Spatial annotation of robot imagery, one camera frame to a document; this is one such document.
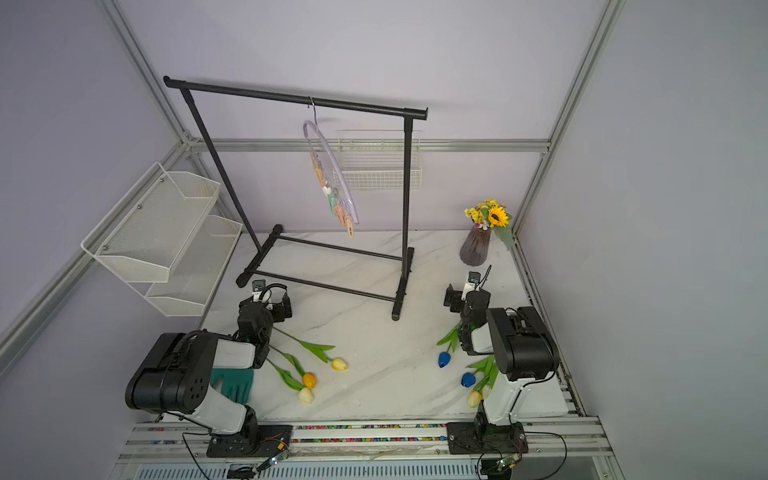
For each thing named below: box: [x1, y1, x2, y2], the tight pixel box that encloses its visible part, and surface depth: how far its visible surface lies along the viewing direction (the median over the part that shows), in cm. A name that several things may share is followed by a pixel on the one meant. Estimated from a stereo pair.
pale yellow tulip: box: [272, 326, 349, 372], surface depth 90 cm
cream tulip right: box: [468, 356, 499, 408], surface depth 82 cm
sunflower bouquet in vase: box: [459, 199, 513, 267], surface depth 95 cm
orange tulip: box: [269, 344, 317, 390], surface depth 84 cm
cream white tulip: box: [266, 358, 314, 404], surface depth 83 cm
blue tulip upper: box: [436, 321, 462, 368], surface depth 90 cm
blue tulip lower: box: [460, 355, 499, 389], surface depth 86 cm
